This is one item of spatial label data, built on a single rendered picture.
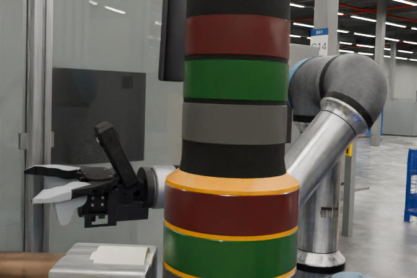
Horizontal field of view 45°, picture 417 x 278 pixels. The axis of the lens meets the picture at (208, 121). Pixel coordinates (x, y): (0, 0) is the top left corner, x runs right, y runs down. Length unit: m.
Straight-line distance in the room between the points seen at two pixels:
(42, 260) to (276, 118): 0.09
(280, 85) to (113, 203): 0.70
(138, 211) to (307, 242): 0.36
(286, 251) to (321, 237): 0.88
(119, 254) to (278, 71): 0.08
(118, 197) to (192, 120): 0.71
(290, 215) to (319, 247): 0.89
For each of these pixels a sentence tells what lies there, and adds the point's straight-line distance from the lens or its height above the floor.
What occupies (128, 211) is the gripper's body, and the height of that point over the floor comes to 1.40.
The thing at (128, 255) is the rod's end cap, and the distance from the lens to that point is 0.17.
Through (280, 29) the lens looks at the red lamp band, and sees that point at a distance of 0.15.
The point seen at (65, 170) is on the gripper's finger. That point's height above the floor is 1.46.
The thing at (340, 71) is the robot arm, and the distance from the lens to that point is 0.92.
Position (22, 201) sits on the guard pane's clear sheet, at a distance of 0.99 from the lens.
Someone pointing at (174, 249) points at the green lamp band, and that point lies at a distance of 0.16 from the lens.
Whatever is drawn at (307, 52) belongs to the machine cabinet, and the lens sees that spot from 4.94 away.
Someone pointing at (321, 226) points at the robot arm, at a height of 1.35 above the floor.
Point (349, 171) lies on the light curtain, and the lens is 6.10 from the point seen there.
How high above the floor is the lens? 1.60
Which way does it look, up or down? 3 degrees down
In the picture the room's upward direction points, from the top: 2 degrees clockwise
